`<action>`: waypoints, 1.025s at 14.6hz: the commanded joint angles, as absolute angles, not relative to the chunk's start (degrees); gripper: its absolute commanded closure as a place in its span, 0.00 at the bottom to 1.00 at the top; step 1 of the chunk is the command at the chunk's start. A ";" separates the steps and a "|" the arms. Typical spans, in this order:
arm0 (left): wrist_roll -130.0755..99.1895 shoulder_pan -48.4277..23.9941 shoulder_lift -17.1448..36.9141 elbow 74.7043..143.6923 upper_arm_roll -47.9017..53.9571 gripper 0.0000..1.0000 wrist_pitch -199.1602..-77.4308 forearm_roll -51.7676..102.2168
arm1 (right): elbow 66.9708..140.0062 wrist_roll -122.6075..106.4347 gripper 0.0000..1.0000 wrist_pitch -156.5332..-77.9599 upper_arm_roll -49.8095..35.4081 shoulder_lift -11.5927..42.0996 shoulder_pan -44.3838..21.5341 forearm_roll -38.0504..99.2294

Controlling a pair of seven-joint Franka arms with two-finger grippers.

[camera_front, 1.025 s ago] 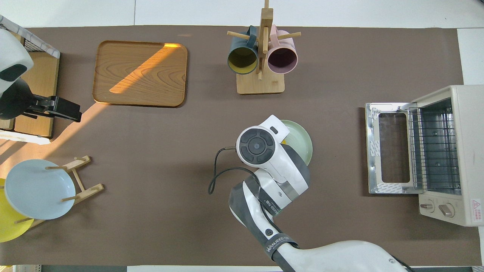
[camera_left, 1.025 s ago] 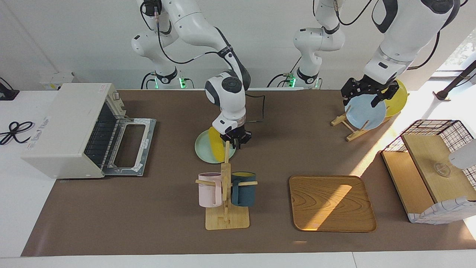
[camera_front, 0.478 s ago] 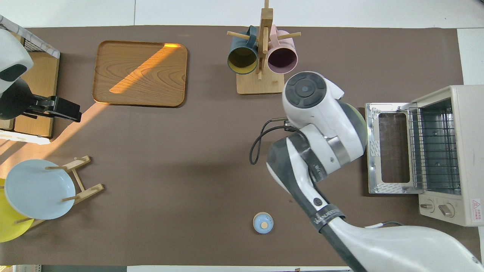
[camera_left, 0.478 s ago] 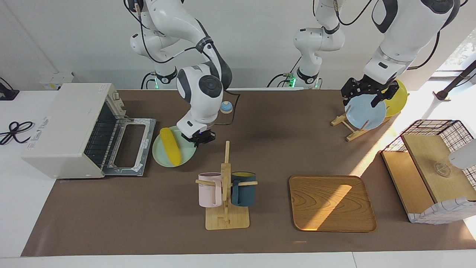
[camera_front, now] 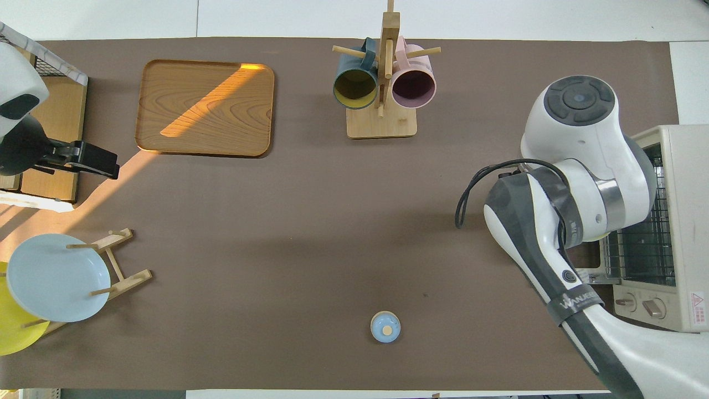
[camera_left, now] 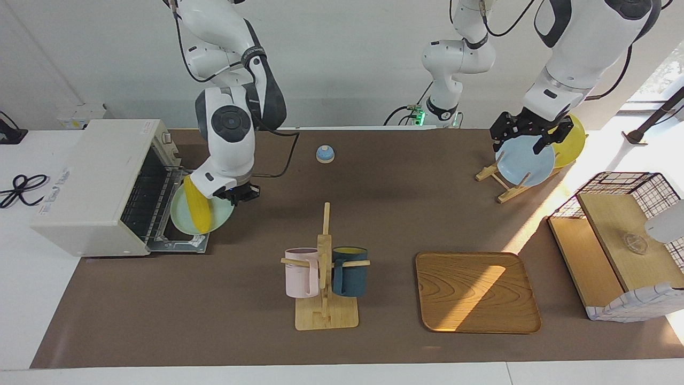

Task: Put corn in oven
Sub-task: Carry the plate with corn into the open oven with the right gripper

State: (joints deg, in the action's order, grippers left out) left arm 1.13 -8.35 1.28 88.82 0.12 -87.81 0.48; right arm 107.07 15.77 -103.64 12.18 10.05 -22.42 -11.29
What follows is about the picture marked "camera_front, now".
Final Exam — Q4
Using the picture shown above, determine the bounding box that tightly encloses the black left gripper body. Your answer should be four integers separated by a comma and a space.
0, 114, 57, 178

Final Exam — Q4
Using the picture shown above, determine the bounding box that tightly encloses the beige toaster oven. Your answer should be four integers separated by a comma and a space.
576, 125, 709, 333

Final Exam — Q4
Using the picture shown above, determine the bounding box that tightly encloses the white checked cloth liner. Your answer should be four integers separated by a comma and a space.
0, 22, 89, 87

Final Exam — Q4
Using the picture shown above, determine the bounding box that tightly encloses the light blue plate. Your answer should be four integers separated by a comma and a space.
6, 233, 111, 323

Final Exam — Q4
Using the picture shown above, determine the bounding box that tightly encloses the wooden plate rack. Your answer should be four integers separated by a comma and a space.
22, 227, 153, 336

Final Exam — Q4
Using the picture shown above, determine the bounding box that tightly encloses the wooden serving tray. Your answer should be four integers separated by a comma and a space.
135, 59, 275, 159

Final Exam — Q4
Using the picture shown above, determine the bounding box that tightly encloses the yellow plate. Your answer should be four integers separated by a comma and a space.
0, 262, 50, 356

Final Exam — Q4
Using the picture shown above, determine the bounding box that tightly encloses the brown table mat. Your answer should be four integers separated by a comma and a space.
0, 38, 705, 391

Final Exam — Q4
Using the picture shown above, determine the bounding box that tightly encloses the dark teal mug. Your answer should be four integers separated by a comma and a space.
332, 38, 379, 110

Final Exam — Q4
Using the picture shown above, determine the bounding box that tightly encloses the wooden mug tree stand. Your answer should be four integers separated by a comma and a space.
332, 0, 442, 139

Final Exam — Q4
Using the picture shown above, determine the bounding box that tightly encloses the pink mug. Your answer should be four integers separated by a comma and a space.
391, 37, 438, 109

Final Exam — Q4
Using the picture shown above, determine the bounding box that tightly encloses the wire and wood shelf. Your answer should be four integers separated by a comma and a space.
0, 22, 89, 212

